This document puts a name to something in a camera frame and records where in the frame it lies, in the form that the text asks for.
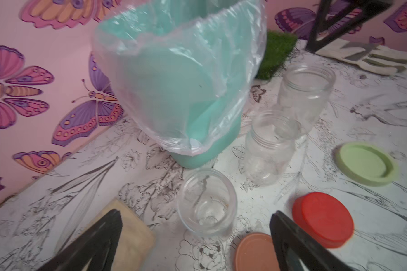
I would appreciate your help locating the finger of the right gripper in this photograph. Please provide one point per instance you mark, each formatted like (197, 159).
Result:
(325, 30)

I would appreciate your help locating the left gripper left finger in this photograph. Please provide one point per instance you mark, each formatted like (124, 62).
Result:
(94, 250)

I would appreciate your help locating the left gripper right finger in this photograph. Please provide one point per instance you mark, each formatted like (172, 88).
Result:
(298, 251)

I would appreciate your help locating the brown jar lid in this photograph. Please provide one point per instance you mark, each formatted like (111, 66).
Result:
(256, 252)

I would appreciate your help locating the red jar lid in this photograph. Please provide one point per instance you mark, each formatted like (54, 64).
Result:
(324, 218)

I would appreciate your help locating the green lid peanut jar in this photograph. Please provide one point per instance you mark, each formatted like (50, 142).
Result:
(304, 92)

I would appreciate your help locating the peanut jar clear plastic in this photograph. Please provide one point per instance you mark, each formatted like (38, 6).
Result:
(207, 203)

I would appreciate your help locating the red lid peanut jar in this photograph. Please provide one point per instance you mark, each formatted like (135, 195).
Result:
(269, 147)

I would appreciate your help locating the light green jar lid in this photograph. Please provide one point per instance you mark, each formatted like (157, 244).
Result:
(367, 164)

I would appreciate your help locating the left beige cloth glove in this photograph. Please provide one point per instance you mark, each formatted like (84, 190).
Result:
(136, 240)

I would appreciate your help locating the beige cloth glove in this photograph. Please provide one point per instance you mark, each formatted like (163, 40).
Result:
(372, 58)
(136, 240)

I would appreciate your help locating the right beige cloth glove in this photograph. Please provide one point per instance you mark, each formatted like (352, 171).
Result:
(372, 58)

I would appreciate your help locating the green artificial grass mat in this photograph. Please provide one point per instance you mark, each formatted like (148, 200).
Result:
(278, 48)

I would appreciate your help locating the mint green trash bin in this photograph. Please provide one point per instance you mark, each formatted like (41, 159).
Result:
(196, 84)

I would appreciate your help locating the clear plastic bin liner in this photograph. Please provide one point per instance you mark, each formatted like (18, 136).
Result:
(176, 67)

